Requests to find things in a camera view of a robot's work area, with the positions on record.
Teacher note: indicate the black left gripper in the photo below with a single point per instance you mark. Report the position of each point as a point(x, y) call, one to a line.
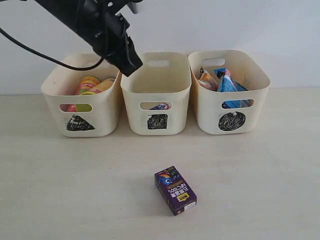
point(107, 35)

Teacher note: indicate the yellow chips can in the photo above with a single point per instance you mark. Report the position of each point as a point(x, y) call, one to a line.
point(104, 85)

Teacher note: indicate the tall pink chips can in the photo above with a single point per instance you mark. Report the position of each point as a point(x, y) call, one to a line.
point(85, 85)

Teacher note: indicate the blue white milk carton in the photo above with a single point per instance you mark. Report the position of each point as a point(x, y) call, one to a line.
point(161, 106)

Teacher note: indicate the orange snack bag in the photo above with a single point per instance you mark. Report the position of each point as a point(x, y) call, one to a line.
point(207, 81)

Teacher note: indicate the blue noodle packet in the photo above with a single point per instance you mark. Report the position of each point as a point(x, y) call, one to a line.
point(228, 85)

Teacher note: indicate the purple juice carton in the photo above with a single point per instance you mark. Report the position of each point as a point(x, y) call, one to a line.
point(175, 190)

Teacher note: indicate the small red chips can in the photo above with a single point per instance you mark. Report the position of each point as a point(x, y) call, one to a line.
point(84, 107)

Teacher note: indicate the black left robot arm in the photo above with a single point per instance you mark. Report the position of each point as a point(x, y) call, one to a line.
point(71, 12)

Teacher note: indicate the cream bin with square mark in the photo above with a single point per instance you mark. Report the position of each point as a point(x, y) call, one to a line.
point(165, 77)

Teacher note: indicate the cream bin with triangle mark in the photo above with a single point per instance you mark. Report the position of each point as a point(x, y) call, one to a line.
point(58, 89)

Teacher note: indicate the cream bin with circle mark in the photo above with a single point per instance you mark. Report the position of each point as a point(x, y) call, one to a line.
point(222, 113)

